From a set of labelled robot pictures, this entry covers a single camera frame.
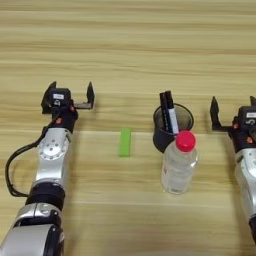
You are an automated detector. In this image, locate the black marker with white label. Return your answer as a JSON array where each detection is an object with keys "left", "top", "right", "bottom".
[{"left": 164, "top": 90, "right": 180, "bottom": 135}]

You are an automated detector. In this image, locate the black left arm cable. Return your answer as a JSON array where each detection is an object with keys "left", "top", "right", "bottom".
[{"left": 4, "top": 123, "right": 57, "bottom": 198}]

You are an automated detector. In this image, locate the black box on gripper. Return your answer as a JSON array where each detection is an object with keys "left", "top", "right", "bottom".
[
  {"left": 49, "top": 87, "right": 72, "bottom": 108},
  {"left": 237, "top": 105, "right": 256, "bottom": 131}
]

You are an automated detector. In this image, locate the all black marker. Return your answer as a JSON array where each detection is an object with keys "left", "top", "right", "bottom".
[{"left": 158, "top": 91, "right": 172, "bottom": 133}]

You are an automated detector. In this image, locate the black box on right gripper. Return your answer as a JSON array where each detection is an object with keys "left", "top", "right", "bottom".
[{"left": 237, "top": 105, "right": 256, "bottom": 131}]

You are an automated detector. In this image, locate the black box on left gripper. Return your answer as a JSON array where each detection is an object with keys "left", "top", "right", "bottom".
[{"left": 49, "top": 87, "right": 72, "bottom": 108}]

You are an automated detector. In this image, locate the green rectangular block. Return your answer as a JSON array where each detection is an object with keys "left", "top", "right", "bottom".
[{"left": 118, "top": 127, "right": 132, "bottom": 158}]

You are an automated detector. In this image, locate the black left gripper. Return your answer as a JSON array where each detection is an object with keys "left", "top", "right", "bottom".
[{"left": 40, "top": 80, "right": 96, "bottom": 134}]

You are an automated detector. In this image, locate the black mesh pen cup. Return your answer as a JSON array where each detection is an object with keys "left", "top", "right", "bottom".
[{"left": 152, "top": 102, "right": 195, "bottom": 154}]

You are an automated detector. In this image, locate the clear bottle with red cap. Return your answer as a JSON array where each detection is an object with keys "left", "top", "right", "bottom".
[{"left": 160, "top": 130, "right": 200, "bottom": 196}]

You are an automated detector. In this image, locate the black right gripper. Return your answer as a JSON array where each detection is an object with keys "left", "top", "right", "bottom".
[{"left": 209, "top": 95, "right": 256, "bottom": 154}]

